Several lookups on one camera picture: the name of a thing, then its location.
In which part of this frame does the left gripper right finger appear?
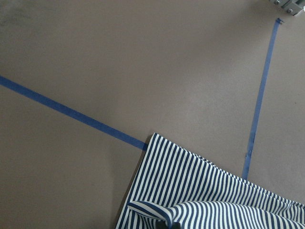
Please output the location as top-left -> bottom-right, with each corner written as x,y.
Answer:
172,222 -> 181,229

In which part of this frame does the aluminium frame post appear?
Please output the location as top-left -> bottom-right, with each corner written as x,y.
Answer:
269,0 -> 305,16

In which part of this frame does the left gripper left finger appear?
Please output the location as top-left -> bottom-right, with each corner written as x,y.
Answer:
156,221 -> 166,229

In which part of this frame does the striped polo shirt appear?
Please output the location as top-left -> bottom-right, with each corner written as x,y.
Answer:
116,133 -> 305,229

